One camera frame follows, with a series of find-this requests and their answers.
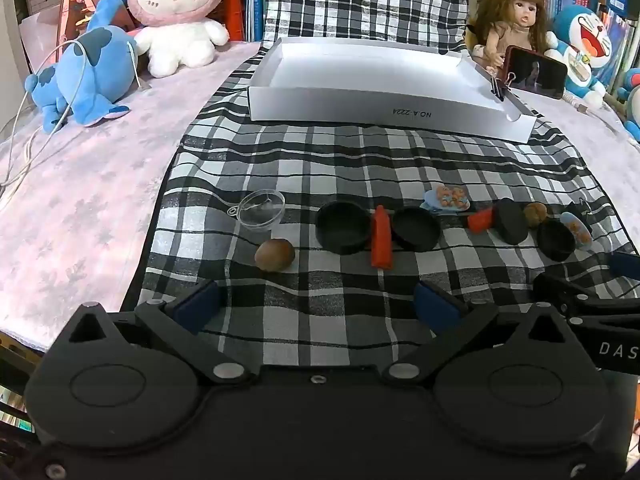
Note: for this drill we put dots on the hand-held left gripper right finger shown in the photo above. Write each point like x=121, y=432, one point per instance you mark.
x=436, y=307

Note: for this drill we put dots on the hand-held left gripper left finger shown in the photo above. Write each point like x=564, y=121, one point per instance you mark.
x=197, y=304

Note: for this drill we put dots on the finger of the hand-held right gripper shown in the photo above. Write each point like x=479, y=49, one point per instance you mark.
x=626, y=266
x=562, y=292

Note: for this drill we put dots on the black binder clip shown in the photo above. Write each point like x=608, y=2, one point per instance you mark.
x=582, y=209
x=498, y=91

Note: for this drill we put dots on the wrinkled brown walnut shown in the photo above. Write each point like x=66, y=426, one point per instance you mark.
x=535, y=214

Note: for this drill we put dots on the long red toy bottle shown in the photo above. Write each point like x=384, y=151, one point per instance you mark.
x=382, y=240

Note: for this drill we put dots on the smooth brown chestnut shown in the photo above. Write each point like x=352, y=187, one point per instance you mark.
x=274, y=255

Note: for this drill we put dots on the short red toy bottle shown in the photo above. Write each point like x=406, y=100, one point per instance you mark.
x=481, y=221

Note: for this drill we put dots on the large black round lid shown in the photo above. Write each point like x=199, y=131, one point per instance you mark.
x=345, y=227

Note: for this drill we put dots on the white cardboard box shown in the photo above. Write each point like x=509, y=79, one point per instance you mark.
x=360, y=75

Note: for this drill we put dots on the clear plastic cup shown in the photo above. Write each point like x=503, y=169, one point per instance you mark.
x=260, y=212

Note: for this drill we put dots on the pink bedsheet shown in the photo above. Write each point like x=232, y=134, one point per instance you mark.
x=100, y=185

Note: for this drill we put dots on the black white plaid cloth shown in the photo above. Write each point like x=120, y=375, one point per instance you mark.
x=350, y=170

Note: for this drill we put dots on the small blue cat plush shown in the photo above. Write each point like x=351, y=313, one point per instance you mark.
x=632, y=100

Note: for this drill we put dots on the black binder clip on box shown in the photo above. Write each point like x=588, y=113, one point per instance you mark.
x=498, y=91

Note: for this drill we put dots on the red cased smartphone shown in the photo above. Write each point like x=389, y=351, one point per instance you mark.
x=535, y=72

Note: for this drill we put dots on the large blue cat plush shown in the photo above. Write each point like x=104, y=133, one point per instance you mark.
x=585, y=35

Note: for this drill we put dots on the blue spotted plush toy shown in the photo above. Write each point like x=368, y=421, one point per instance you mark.
x=85, y=75

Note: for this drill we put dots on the pink white bunny plush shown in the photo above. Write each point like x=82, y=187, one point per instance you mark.
x=175, y=35

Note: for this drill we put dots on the brown haired doll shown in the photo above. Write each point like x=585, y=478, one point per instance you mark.
x=520, y=10

